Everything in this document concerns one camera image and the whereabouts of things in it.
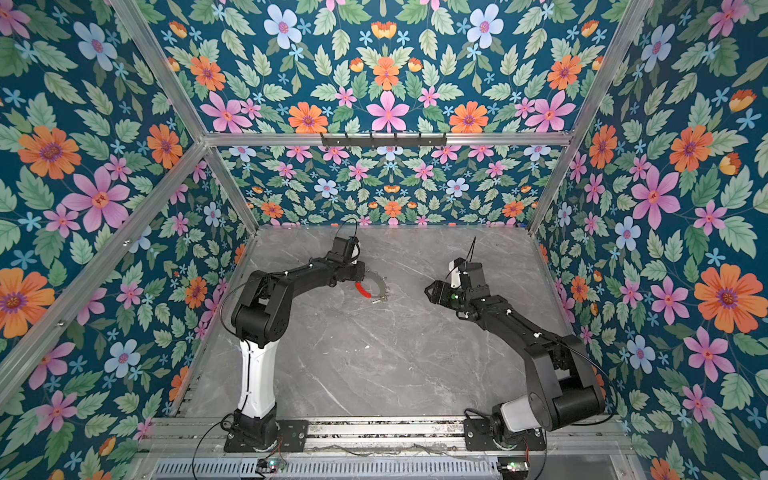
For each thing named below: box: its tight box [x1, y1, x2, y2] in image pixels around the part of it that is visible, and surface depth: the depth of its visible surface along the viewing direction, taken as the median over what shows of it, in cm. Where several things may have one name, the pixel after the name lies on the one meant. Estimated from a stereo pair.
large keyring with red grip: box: [355, 269, 390, 304], surface depth 103 cm
